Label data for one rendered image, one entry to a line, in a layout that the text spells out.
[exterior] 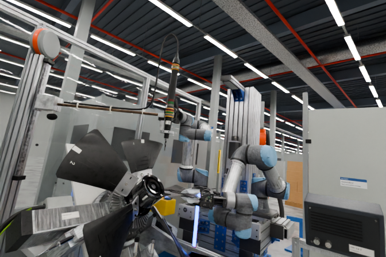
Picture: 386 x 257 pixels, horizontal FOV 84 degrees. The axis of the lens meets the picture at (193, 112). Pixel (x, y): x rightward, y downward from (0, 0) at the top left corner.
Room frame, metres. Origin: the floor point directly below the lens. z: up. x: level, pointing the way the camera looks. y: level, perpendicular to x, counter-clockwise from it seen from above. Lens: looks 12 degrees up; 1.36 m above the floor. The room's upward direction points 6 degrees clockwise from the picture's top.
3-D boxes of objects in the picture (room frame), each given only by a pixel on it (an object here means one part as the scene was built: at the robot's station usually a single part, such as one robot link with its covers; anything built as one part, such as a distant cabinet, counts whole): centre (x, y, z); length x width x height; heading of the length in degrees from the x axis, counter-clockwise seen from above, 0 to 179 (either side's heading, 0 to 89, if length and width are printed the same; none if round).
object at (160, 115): (1.07, 0.13, 1.51); 0.09 x 0.07 x 0.10; 89
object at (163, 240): (1.13, 0.11, 0.98); 0.20 x 0.16 x 0.20; 54
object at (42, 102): (1.08, 0.74, 1.55); 0.10 x 0.07 x 0.08; 89
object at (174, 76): (1.07, 0.12, 1.70); 0.03 x 0.03 x 0.21
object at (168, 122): (1.07, 0.12, 1.67); 0.04 x 0.04 x 0.46
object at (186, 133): (1.46, 0.02, 1.51); 0.11 x 0.08 x 0.11; 85
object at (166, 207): (1.53, 0.14, 1.02); 0.16 x 0.10 x 0.11; 54
